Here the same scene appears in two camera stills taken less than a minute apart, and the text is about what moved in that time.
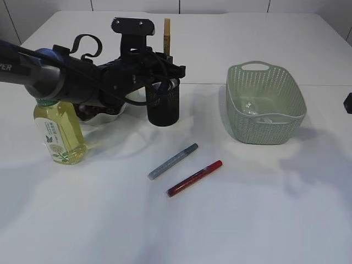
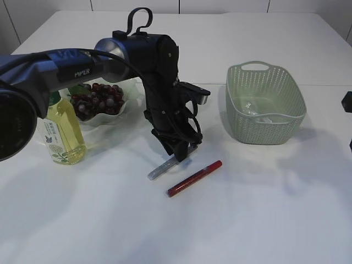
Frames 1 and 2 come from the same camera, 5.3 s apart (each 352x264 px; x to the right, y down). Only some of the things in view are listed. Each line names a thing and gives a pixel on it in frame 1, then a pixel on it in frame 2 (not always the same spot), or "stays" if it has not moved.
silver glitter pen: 172,161 stays
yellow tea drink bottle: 60,126 stays
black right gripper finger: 347,103 stays
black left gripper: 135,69 → 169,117
